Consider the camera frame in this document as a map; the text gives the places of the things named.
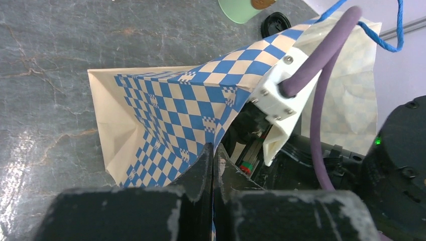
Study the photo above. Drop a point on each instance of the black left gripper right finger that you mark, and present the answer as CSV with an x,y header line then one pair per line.
x,y
245,211

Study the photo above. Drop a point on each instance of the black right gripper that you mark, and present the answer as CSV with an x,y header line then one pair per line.
x,y
292,167

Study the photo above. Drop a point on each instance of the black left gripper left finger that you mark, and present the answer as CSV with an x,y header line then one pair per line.
x,y
181,210

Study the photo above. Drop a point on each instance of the checkered paper takeout bag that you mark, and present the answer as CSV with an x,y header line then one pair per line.
x,y
153,122

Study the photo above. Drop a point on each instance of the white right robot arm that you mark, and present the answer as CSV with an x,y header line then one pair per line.
x,y
389,178

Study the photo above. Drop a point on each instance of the black spare cup lid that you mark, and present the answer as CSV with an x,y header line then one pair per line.
x,y
273,24

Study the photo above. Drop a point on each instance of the green straw holder cup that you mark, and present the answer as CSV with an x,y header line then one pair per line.
x,y
240,11

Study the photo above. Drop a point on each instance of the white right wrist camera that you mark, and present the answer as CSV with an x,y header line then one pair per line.
x,y
283,113

